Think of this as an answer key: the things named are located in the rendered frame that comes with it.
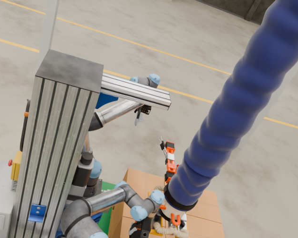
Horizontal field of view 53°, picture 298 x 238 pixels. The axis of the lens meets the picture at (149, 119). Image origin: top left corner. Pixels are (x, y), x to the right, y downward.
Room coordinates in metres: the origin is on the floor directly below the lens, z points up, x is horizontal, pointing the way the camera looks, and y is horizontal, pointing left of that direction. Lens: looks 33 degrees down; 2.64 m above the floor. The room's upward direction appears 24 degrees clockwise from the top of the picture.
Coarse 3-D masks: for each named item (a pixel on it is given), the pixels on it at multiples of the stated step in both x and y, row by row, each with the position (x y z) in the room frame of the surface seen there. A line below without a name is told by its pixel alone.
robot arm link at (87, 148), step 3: (87, 135) 1.42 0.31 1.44; (87, 138) 1.42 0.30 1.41; (87, 141) 1.43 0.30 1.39; (84, 144) 1.41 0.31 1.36; (87, 144) 1.43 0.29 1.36; (84, 147) 1.42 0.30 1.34; (87, 147) 1.43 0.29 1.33; (90, 147) 1.49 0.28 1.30; (84, 150) 1.42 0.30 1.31; (87, 150) 1.44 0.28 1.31; (90, 150) 1.47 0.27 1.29; (81, 153) 1.42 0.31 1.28; (93, 156) 1.48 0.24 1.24
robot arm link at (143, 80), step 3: (132, 78) 1.58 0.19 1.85; (135, 78) 1.58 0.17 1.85; (138, 78) 1.59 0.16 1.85; (141, 78) 1.61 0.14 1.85; (144, 78) 1.63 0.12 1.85; (147, 78) 1.64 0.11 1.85; (132, 81) 1.57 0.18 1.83; (135, 81) 1.56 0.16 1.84; (138, 81) 1.58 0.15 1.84; (141, 81) 1.58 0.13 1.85; (144, 81) 1.59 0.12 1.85; (147, 81) 1.62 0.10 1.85; (141, 84) 1.56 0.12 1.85; (144, 84) 1.56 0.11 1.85; (147, 84) 1.58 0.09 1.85
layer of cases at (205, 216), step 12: (132, 180) 2.13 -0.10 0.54; (144, 180) 2.20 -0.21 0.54; (156, 180) 2.27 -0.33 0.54; (144, 192) 2.05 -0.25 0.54; (204, 192) 2.41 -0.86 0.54; (120, 204) 1.92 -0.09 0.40; (204, 204) 2.24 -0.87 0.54; (216, 204) 2.31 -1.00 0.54; (120, 216) 1.75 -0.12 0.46; (192, 216) 2.02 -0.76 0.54; (204, 216) 2.09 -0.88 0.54; (216, 216) 2.15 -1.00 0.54; (120, 228) 1.59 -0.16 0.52; (192, 228) 1.89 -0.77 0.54; (204, 228) 1.95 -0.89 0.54; (216, 228) 2.01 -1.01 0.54
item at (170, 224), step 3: (156, 213) 1.38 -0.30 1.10; (159, 213) 1.39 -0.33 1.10; (183, 216) 1.45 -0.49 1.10; (180, 219) 1.42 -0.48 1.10; (183, 219) 1.43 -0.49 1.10; (186, 219) 1.44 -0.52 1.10; (168, 222) 1.35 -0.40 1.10; (171, 222) 1.32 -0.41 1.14; (168, 225) 1.33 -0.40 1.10; (171, 225) 1.30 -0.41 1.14; (174, 225) 1.31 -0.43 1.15; (174, 228) 1.29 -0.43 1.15; (171, 234) 1.27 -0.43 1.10
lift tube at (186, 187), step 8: (184, 160) 1.40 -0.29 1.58; (184, 168) 1.38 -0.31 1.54; (176, 176) 1.41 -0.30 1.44; (184, 176) 1.36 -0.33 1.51; (192, 176) 1.34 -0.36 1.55; (200, 176) 1.34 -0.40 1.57; (176, 184) 1.37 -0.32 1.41; (184, 184) 1.34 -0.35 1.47; (192, 184) 1.34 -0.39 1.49; (200, 184) 1.34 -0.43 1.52; (208, 184) 1.39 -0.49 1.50; (176, 192) 1.35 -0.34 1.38; (184, 192) 1.34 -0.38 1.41; (192, 192) 1.33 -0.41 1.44; (200, 192) 1.36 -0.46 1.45; (176, 200) 1.34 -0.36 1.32; (184, 200) 1.33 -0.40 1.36; (192, 200) 1.35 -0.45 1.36; (176, 208) 1.33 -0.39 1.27
